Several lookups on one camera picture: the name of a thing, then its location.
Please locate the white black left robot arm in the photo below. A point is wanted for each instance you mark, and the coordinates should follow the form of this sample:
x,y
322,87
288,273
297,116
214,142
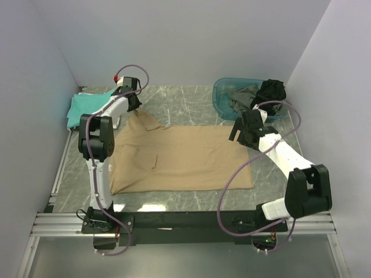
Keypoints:
x,y
96,143

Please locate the teal plastic basket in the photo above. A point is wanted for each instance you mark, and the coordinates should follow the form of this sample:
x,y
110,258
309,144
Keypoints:
x,y
220,98

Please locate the black base crossbar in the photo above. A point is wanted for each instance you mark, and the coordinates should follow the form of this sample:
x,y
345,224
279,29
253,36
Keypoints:
x,y
169,227

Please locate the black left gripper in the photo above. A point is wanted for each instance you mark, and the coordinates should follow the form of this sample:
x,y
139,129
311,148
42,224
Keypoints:
x,y
137,104

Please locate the tan t shirt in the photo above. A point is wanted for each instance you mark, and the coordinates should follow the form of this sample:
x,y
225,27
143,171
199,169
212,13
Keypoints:
x,y
151,157

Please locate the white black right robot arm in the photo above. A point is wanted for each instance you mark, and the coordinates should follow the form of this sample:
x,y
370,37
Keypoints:
x,y
308,188

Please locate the black t shirt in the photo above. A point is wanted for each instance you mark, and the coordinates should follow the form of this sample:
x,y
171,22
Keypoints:
x,y
270,90

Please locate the folded teal t shirt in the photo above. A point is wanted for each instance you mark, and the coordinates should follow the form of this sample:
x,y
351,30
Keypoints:
x,y
85,103

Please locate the grey t shirt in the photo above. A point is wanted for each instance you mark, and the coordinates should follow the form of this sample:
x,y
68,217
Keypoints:
x,y
242,98

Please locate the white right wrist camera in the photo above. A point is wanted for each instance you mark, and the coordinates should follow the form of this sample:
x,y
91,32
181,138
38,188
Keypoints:
x,y
263,113

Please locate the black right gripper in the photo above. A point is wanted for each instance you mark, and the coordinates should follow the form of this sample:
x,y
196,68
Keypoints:
x,y
239,125

